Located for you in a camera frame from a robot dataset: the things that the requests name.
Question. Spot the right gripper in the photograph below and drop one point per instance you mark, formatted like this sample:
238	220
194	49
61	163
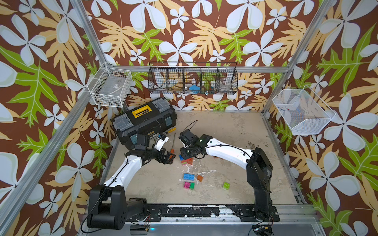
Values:
182	152

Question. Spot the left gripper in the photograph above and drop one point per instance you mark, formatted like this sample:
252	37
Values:
161	159

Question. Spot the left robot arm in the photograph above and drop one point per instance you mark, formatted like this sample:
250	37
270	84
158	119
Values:
108	206

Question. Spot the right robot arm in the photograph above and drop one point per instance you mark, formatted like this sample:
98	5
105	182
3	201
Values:
256	163

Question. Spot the light blue long lego brick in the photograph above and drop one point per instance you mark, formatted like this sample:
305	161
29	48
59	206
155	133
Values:
188	177

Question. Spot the magenta lego brick front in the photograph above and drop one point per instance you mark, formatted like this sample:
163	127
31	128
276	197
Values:
187	185

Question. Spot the lime green lego brick front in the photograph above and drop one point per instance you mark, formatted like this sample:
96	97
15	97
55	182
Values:
226	185

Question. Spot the black deli toolbox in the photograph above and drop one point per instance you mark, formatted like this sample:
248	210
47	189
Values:
154	117

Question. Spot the blue object in basket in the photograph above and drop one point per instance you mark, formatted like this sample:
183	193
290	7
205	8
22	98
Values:
194	89

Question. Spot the orange black handled screwdriver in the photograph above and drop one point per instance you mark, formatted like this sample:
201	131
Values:
172	148

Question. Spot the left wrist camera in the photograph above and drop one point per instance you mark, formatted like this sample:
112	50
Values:
161	140

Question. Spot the black wire basket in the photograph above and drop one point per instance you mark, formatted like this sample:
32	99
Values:
178	77

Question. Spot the white wire basket left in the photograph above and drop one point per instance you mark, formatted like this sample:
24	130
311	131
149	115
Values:
110	86

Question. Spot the white wire basket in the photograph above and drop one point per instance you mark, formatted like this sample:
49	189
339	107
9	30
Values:
110	86
304	111

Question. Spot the white wire basket right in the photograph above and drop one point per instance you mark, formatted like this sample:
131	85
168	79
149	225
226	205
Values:
304	111

